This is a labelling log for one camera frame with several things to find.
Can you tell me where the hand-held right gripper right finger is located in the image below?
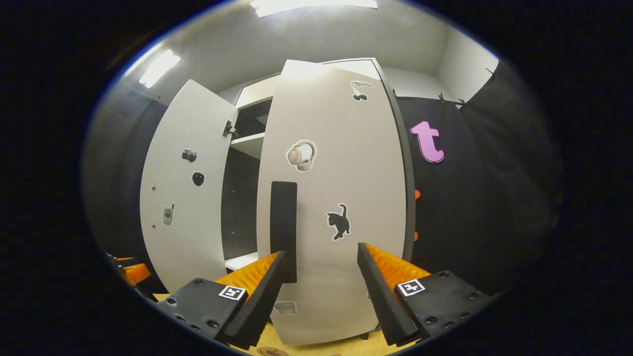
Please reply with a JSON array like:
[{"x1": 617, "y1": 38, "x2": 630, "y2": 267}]
[{"x1": 357, "y1": 242, "x2": 495, "y2": 347}]

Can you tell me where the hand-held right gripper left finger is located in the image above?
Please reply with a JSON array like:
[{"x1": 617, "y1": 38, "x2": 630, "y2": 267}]
[{"x1": 155, "y1": 250, "x2": 286, "y2": 350}]

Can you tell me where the white cabinet door cat sticker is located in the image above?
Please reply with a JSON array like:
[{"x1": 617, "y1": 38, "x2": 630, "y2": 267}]
[{"x1": 256, "y1": 58, "x2": 416, "y2": 346}]

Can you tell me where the white cabinet shelf board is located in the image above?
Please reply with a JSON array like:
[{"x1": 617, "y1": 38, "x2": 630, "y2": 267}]
[
  {"x1": 230, "y1": 133, "x2": 265, "y2": 160},
  {"x1": 225, "y1": 252, "x2": 259, "y2": 271}
]

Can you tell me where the black backdrop cloth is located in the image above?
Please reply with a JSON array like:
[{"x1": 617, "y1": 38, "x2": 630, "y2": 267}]
[{"x1": 82, "y1": 59, "x2": 564, "y2": 297}]

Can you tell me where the ceiling light panel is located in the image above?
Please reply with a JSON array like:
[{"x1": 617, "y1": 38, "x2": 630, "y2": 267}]
[
  {"x1": 138, "y1": 49, "x2": 181, "y2": 89},
  {"x1": 250, "y1": 0, "x2": 379, "y2": 18}
]

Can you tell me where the white cabinet top panel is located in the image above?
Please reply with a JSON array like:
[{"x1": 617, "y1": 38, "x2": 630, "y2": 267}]
[{"x1": 235, "y1": 74, "x2": 280, "y2": 109}]

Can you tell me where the white cabinet door camera sticker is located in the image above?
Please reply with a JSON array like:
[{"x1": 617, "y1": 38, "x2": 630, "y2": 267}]
[{"x1": 139, "y1": 79, "x2": 239, "y2": 293}]

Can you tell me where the black door handle pad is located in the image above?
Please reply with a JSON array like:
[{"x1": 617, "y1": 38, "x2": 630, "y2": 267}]
[{"x1": 270, "y1": 181, "x2": 298, "y2": 283}]

